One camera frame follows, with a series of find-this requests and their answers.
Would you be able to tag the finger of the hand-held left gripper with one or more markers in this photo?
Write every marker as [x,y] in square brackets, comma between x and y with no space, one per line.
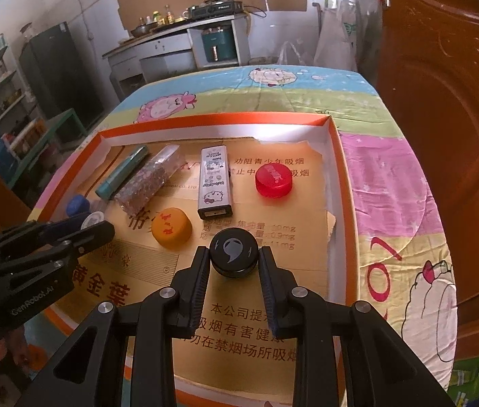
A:
[93,239]
[59,227]

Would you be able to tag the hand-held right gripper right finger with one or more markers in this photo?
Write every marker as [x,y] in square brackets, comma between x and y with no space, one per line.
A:
[271,296]

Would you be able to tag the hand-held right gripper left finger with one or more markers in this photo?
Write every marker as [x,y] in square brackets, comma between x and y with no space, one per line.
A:
[199,292]

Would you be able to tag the white bottle cap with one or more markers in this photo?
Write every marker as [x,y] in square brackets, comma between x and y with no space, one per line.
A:
[94,219]

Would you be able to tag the blue bottle cap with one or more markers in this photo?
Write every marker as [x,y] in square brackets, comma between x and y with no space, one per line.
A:
[77,205]

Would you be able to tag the black bottle cap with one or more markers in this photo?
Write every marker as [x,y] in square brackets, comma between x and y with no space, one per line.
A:
[234,250]

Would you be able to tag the orange-rimmed cardboard box tray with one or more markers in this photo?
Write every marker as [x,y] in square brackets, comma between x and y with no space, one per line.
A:
[264,229]

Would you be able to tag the orange bottle cap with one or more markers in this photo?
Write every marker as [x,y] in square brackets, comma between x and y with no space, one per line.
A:
[171,229]

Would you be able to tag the teal tube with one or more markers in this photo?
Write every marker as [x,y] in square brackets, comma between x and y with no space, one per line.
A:
[122,171]

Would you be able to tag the clear glitter tube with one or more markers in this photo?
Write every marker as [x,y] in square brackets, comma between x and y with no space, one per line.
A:
[146,182]

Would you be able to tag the white cartoon-print lighter case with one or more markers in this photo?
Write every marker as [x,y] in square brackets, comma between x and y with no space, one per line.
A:
[214,182]

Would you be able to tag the red bottle cap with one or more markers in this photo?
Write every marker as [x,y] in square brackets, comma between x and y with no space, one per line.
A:
[274,180]

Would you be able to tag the person's left hand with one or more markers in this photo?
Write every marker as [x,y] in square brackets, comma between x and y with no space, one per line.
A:
[25,347]

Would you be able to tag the green chair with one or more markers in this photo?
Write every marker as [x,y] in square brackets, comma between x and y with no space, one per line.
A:
[63,118]

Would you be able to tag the black refrigerator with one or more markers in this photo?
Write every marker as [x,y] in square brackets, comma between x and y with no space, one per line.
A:
[57,76]

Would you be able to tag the cartoon sheep printed tablecloth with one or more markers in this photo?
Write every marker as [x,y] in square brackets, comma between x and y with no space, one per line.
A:
[392,178]

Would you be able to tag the white kitchen counter cabinet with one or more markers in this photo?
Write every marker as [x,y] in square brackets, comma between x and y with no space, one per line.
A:
[158,46]

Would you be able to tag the metal basin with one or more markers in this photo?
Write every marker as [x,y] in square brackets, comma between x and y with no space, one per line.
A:
[141,29]

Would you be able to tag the teal air fryer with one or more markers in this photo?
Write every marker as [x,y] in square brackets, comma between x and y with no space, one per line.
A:
[218,46]

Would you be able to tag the tall glass bottle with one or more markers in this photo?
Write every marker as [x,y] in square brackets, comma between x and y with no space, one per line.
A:
[167,13]

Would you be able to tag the white woven sack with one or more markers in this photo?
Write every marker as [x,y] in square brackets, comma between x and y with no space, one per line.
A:
[337,46]

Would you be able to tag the black gas stove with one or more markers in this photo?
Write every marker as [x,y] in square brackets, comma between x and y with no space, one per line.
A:
[218,8]

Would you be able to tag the metal pipe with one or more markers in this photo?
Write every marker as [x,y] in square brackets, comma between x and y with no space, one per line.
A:
[318,21]

